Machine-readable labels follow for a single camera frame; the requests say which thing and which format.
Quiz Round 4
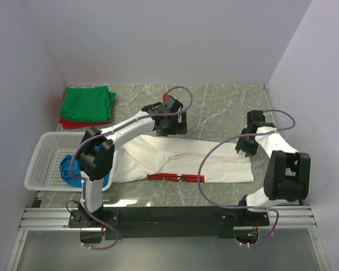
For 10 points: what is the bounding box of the white t shirt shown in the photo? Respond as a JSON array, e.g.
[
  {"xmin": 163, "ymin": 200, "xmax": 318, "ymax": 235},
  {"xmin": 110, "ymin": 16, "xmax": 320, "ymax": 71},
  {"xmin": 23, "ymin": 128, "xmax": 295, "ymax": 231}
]
[{"xmin": 112, "ymin": 135, "xmax": 254, "ymax": 183}]

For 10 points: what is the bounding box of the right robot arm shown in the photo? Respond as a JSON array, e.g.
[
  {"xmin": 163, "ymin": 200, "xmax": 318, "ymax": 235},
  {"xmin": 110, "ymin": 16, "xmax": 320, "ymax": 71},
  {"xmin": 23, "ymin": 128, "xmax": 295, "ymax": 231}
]
[{"xmin": 235, "ymin": 110, "xmax": 311, "ymax": 220}]

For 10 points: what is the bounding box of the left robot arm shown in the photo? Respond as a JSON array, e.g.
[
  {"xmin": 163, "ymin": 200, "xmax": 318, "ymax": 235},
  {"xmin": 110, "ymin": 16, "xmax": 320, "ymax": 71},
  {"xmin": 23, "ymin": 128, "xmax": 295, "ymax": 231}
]
[{"xmin": 70, "ymin": 94, "xmax": 190, "ymax": 224}]

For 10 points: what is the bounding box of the green folded t shirt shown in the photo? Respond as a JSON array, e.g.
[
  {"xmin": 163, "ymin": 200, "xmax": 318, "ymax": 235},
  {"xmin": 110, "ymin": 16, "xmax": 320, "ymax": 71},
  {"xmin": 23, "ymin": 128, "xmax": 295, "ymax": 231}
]
[{"xmin": 59, "ymin": 86, "xmax": 117, "ymax": 123}]

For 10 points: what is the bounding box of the red folded t shirt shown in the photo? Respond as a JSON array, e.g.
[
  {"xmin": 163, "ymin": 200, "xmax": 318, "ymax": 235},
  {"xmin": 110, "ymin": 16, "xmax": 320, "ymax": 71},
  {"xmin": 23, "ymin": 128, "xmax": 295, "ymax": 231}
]
[{"xmin": 58, "ymin": 91, "xmax": 111, "ymax": 130}]

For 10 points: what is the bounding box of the blue t shirt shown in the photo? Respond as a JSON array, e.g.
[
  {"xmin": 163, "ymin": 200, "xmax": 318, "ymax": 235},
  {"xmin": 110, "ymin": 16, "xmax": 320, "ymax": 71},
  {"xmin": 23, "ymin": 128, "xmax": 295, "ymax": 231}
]
[{"xmin": 59, "ymin": 154, "xmax": 111, "ymax": 189}]

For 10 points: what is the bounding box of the white plastic basket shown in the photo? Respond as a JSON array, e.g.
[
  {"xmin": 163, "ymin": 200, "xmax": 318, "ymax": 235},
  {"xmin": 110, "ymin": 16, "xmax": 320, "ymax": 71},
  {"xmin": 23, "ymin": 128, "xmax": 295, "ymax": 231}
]
[{"xmin": 24, "ymin": 131, "xmax": 119, "ymax": 193}]

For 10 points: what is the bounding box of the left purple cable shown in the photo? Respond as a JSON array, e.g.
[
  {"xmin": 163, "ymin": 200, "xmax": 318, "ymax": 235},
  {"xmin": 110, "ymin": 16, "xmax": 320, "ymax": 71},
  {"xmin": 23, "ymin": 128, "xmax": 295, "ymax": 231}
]
[{"xmin": 69, "ymin": 86, "xmax": 193, "ymax": 251}]

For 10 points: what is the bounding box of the purple cable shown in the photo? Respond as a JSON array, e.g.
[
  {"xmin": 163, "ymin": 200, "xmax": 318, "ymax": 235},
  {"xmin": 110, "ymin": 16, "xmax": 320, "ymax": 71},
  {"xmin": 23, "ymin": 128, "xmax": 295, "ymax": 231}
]
[
  {"xmin": 69, "ymin": 86, "xmax": 193, "ymax": 251},
  {"xmin": 197, "ymin": 109, "xmax": 297, "ymax": 248}
]

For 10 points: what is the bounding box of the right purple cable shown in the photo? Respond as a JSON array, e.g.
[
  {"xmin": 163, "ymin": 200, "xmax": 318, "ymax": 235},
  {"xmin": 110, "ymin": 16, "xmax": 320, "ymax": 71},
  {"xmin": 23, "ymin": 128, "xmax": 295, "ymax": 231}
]
[{"xmin": 197, "ymin": 109, "xmax": 297, "ymax": 248}]

